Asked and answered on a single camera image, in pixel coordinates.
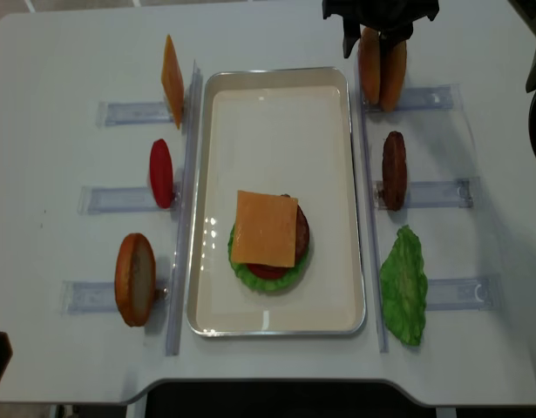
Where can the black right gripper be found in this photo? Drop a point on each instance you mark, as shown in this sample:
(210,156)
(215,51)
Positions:
(390,16)

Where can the sesame top bun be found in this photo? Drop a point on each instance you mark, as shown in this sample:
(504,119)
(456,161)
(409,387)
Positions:
(369,64)

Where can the sesame bun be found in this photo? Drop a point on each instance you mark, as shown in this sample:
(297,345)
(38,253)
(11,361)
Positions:
(393,68)
(369,64)

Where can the standing brown meat patty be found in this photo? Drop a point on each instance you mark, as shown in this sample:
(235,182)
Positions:
(394,170)

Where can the standing orange cheese slice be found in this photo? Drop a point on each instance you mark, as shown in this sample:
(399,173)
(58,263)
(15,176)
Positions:
(172,82)

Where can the brown meat patty in burger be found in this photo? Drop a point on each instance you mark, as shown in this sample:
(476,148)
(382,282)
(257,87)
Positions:
(302,235)

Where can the orange cheese slice on burger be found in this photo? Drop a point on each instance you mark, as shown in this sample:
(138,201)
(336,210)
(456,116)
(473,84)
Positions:
(264,229)

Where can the standing red tomato slice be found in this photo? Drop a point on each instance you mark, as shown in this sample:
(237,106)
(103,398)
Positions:
(161,174)

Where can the standing green lettuce leaf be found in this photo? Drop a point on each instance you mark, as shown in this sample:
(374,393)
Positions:
(404,288)

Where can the red tomato slice in burger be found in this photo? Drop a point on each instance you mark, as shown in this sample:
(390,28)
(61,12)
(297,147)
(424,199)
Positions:
(265,272)

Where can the green lettuce in burger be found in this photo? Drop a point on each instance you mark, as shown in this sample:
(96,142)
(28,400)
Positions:
(265,286)

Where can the clear cheese holder track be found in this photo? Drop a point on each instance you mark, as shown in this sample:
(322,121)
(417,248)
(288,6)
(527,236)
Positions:
(141,113)

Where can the clear lettuce holder track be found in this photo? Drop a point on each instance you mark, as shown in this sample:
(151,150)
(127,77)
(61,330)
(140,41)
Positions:
(463,294)

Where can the clear tomato holder track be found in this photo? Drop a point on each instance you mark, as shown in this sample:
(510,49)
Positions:
(97,200)

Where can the clear bun holder track right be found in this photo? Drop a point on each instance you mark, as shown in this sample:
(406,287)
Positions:
(442,97)

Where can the clear bun holder track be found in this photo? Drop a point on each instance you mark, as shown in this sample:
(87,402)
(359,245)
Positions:
(442,97)
(79,297)

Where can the white rectangular serving tray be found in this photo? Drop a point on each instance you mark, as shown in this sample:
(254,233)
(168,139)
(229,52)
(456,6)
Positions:
(289,133)

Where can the clear patty holder track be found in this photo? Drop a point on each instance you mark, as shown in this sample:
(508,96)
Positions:
(457,193)

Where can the standing bun slice left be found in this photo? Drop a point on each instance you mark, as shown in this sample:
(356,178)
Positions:
(135,279)

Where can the clear bun holder track left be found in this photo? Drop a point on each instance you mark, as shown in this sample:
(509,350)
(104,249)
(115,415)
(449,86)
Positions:
(79,297)

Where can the clear right acrylic rail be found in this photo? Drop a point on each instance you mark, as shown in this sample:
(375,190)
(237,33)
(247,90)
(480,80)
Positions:
(382,333)

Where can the clear acrylic rail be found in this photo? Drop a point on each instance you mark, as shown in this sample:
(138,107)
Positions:
(382,333)
(186,220)

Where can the clear left acrylic rail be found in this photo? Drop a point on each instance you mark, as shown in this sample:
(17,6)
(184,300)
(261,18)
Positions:
(186,220)

